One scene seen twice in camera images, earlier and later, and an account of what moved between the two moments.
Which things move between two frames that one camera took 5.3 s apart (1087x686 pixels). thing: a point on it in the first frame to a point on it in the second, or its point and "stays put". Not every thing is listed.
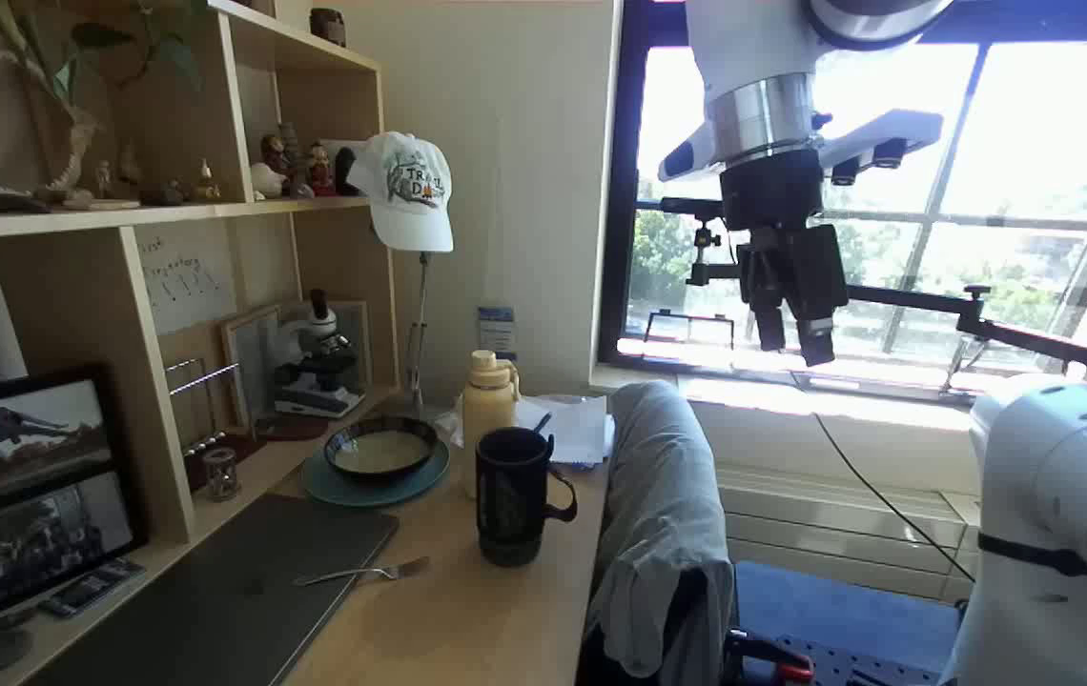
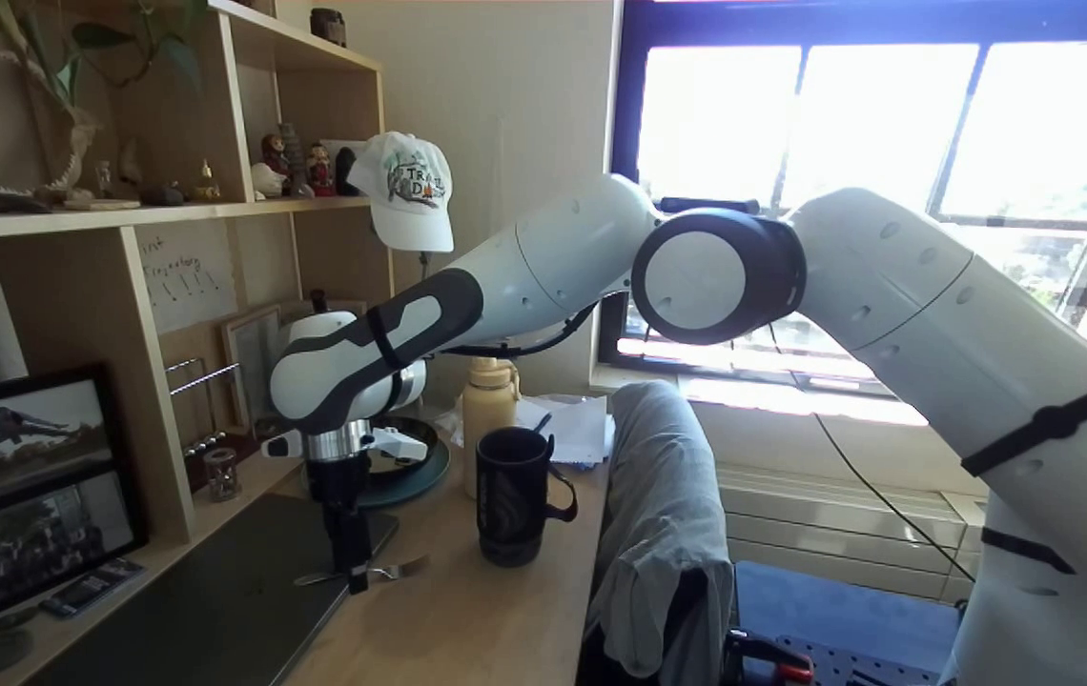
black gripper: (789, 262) to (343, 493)
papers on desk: (580, 430) stays put
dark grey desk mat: (234, 613) stays put
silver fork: (368, 569) stays put
